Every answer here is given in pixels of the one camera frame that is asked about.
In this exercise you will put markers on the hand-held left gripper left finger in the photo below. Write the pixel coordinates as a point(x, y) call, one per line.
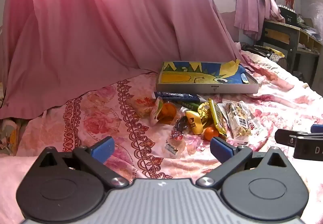
point(104, 149)

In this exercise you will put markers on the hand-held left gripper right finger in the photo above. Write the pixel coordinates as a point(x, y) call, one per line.
point(222, 149)

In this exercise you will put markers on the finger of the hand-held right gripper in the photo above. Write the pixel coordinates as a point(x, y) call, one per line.
point(317, 128)
point(286, 136)

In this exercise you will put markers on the mandarin orange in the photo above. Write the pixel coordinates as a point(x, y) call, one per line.
point(210, 133)

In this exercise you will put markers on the yellow green snack packet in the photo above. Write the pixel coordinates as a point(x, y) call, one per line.
point(217, 117)

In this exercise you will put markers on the nut bar packet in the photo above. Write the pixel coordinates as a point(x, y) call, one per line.
point(238, 120)

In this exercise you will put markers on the white silver snack packet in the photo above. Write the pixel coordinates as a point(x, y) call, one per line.
point(254, 124)

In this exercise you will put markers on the gold foil snack packet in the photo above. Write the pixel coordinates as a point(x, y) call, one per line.
point(204, 112)

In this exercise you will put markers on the green sausage stick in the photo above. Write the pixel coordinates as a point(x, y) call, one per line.
point(188, 107)

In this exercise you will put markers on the rice cracker packet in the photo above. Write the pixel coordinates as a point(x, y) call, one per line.
point(142, 107)

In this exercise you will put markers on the grey cardboard box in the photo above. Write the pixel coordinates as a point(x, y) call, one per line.
point(201, 88)

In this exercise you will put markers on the clear packet with orange pieces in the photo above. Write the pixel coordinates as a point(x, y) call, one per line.
point(166, 111)

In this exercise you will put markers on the floral bedsheet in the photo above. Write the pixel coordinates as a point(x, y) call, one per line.
point(101, 117)

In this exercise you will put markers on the yellow banana shaped snack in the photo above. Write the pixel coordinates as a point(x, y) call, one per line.
point(195, 123)

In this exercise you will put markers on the small red jelly cup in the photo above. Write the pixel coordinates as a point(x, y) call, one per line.
point(177, 135)

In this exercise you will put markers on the dark purple snack packet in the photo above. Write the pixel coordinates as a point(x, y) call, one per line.
point(180, 124)

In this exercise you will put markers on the small clear snack packet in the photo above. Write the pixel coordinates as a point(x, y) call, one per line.
point(172, 148)

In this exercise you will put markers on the black bag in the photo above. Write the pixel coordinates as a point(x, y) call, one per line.
point(257, 49)

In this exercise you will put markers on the patterned cushion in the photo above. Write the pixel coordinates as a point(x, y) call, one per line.
point(8, 135)

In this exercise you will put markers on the black wooden desk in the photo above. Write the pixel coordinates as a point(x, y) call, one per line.
point(277, 34)

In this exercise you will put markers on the pink curtain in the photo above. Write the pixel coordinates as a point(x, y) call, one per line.
point(101, 24)

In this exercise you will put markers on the hanging pink garment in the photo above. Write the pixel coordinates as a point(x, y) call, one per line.
point(249, 4)

